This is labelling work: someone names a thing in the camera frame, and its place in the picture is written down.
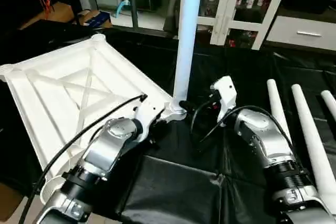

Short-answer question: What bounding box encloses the white plastic table top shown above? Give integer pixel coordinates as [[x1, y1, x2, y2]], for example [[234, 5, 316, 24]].
[[0, 34, 188, 206]]

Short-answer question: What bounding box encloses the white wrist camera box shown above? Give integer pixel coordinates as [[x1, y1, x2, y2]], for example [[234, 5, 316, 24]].
[[131, 96, 166, 144], [210, 76, 238, 126]]

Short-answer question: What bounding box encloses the brown cardboard box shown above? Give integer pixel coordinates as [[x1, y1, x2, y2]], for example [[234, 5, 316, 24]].
[[76, 9, 98, 26]]

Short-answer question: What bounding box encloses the white plastic table leg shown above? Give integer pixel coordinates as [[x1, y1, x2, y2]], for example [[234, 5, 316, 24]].
[[291, 84, 336, 214], [171, 0, 205, 110], [320, 90, 336, 122], [267, 79, 292, 144]]

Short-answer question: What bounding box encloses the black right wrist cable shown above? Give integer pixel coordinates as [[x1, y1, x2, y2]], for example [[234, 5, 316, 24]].
[[189, 94, 287, 154]]

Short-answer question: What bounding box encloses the white glass-door cabinet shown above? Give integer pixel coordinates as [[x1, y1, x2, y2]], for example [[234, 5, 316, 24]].
[[178, 0, 293, 51]]

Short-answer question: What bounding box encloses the white drawer unit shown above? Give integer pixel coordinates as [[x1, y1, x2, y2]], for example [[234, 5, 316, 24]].
[[266, 15, 336, 52]]

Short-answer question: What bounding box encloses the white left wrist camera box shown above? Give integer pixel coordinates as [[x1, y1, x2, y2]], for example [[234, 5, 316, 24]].
[[131, 96, 166, 144]]

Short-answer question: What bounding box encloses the blue plastic bag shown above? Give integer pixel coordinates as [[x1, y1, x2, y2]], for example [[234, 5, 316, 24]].
[[88, 12, 113, 29]]

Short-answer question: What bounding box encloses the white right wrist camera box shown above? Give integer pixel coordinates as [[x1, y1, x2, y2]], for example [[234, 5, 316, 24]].
[[210, 76, 238, 126]]

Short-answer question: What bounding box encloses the black work mat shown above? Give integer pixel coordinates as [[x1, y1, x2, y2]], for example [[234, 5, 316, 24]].
[[0, 22, 336, 224]]

